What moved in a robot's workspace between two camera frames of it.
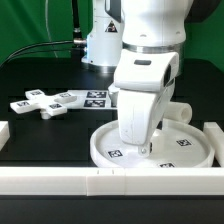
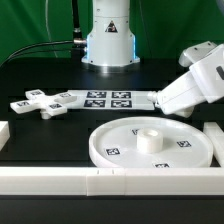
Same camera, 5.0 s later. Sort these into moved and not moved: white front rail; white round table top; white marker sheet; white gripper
Moved: white gripper
Not moved: white front rail; white round table top; white marker sheet
